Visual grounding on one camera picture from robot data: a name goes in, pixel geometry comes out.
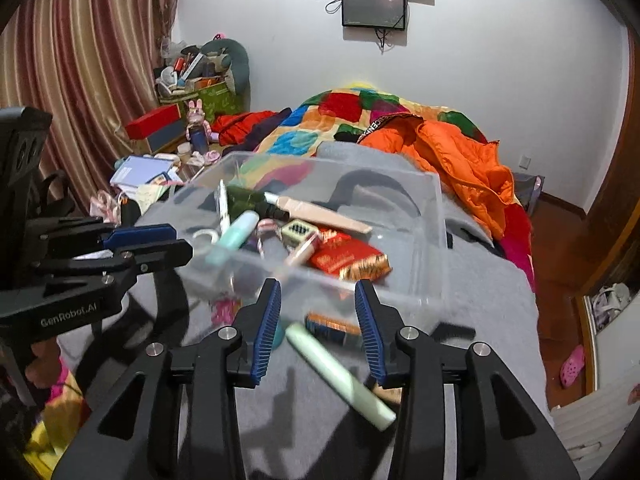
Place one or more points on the white ribbed suitcase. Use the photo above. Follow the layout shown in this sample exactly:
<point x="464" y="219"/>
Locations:
<point x="595" y="420"/>

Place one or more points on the teal tube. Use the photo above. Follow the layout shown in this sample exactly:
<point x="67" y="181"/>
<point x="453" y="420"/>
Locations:
<point x="232" y="240"/>

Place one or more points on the red garment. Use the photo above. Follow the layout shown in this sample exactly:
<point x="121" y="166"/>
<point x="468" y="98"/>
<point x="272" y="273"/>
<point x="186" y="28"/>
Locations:
<point x="240" y="125"/>

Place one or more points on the green pump bottle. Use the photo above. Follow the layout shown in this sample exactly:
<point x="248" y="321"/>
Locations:
<point x="245" y="197"/>

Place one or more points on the red long box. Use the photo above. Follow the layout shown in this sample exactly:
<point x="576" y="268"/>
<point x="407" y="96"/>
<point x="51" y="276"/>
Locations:
<point x="152" y="122"/>

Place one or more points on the red foil packet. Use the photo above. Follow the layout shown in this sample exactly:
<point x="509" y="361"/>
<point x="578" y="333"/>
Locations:
<point x="345" y="260"/>

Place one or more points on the small wall monitor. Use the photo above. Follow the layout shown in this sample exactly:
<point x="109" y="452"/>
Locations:
<point x="372" y="7"/>

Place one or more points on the green cardboard box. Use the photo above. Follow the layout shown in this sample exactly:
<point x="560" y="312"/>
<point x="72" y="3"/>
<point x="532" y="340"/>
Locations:
<point x="215" y="100"/>

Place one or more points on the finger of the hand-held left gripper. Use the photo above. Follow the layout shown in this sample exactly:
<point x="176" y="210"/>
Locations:
<point x="145" y="234"/>
<point x="160" y="255"/>

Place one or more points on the small orange blue box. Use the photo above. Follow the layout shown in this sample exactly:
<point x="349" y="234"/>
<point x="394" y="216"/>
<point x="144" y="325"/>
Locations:
<point x="330" y="327"/>

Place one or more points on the peach flat packet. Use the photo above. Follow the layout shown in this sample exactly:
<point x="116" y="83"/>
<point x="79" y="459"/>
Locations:
<point x="390" y="395"/>

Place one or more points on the pink garment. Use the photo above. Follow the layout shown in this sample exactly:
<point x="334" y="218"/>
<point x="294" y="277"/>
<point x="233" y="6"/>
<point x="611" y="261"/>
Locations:
<point x="517" y="245"/>

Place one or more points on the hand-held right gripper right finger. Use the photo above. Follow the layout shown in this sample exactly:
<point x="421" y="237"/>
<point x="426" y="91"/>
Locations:
<point x="372" y="332"/>

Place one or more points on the striped curtain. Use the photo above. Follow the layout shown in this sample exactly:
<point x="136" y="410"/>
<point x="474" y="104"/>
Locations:
<point x="75" y="60"/>

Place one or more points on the dark purple garment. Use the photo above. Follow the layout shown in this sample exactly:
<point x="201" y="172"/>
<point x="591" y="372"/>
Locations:
<point x="272" y="127"/>

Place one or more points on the pink clog shoe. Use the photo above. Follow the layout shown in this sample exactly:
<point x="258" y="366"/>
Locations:
<point x="571" y="365"/>

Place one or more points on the pink lip gloss tube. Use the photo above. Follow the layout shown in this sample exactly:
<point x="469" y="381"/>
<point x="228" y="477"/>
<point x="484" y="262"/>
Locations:
<point x="300" y="254"/>

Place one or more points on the colourful patchwork quilt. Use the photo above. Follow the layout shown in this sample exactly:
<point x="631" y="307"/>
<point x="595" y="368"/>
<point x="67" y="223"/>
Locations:
<point x="345" y="110"/>

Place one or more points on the blue notebook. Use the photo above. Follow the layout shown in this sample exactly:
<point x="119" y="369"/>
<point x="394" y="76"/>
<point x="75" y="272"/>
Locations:
<point x="137" y="170"/>

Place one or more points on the yellow cloth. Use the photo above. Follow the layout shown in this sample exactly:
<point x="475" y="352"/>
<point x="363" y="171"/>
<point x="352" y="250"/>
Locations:
<point x="52" y="430"/>

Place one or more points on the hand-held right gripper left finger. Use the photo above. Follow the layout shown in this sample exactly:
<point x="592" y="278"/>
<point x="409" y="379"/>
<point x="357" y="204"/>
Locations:
<point x="265" y="332"/>

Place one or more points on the light green tube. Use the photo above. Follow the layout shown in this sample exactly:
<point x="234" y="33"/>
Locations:
<point x="340" y="380"/>

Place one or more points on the clear plastic storage box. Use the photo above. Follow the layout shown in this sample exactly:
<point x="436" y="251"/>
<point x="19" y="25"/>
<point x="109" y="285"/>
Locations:
<point x="415" y="220"/>

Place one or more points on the wall socket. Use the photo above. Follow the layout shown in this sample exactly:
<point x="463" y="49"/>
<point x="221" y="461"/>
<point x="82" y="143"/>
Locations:
<point x="525" y="161"/>

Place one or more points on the person's left hand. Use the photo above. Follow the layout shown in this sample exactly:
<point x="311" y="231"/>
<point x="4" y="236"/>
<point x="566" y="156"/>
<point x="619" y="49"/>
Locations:
<point x="42" y="365"/>

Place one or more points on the black case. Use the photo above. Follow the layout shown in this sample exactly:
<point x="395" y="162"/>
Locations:
<point x="129" y="212"/>

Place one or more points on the long beige tube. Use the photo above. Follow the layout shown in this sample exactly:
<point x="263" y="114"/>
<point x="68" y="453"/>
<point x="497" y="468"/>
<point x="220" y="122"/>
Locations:
<point x="320" y="214"/>

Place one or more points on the bunny figure blue bottle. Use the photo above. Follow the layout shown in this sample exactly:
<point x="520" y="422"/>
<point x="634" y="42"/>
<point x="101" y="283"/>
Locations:
<point x="196" y="125"/>

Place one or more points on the orange puffer jacket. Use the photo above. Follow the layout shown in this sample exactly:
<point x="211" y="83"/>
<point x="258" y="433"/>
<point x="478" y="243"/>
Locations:
<point x="450" y="165"/>

